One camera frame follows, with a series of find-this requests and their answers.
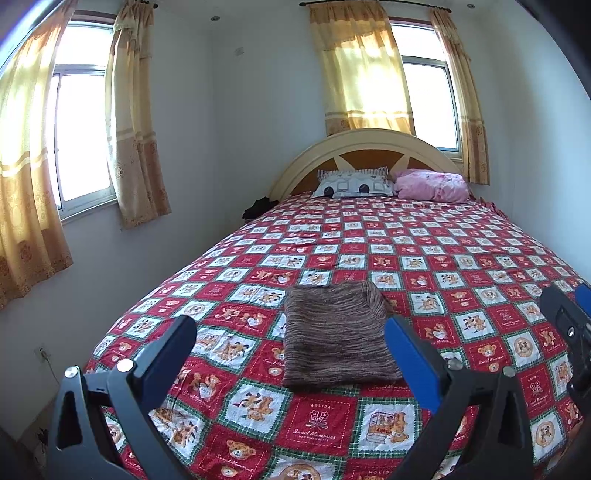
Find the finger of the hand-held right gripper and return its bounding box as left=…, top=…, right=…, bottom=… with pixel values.
left=574, top=283, right=591, bottom=320
left=539, top=284, right=591, bottom=366

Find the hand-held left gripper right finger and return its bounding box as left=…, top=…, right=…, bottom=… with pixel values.
left=385, top=315, right=549, bottom=480

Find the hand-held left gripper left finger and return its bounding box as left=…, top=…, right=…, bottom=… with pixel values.
left=46, top=315, right=198, bottom=480

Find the brown knitted sweater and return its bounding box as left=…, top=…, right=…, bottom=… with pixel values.
left=283, top=281, right=404, bottom=388

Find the red checked bear bedspread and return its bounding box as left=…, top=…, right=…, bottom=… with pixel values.
left=85, top=191, right=591, bottom=480

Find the dark cloth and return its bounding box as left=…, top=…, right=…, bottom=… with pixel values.
left=243, top=196, right=279, bottom=221

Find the pink pillow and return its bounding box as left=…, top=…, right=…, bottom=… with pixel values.
left=392, top=168, right=472, bottom=203

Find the grey patterned pillow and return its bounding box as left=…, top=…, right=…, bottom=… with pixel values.
left=311, top=167, right=397, bottom=199

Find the cream patterned curtain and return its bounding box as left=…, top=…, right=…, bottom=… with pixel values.
left=105, top=0, right=172, bottom=230

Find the yellow patterned curtain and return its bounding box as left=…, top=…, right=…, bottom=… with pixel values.
left=0, top=0, right=77, bottom=310
left=428, top=7, right=491, bottom=185
left=308, top=2, right=416, bottom=138

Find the cream wooden headboard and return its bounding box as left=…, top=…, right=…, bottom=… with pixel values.
left=269, top=128, right=467, bottom=201

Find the sliding glass window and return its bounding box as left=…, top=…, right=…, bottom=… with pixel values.
left=390, top=18, right=463, bottom=155
left=48, top=21, right=118, bottom=222

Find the black curtain rod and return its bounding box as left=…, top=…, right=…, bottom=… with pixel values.
left=299, top=0, right=458, bottom=10

